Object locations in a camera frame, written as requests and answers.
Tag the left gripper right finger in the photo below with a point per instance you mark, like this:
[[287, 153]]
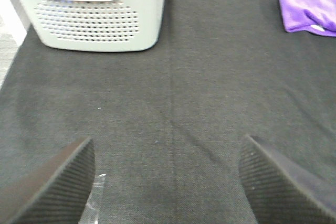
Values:
[[279, 190]]

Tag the purple microfiber towel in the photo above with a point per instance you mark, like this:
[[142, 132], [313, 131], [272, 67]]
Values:
[[314, 16]]

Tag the clear tape piece front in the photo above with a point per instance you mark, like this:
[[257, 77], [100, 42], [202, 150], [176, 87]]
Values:
[[91, 212]]

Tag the grey perforated laundry basket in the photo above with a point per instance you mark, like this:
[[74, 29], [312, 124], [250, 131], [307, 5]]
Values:
[[96, 25]]

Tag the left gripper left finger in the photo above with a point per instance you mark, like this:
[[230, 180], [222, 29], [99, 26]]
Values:
[[56, 192]]

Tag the black table cloth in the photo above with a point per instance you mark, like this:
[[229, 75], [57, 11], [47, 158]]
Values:
[[167, 122]]

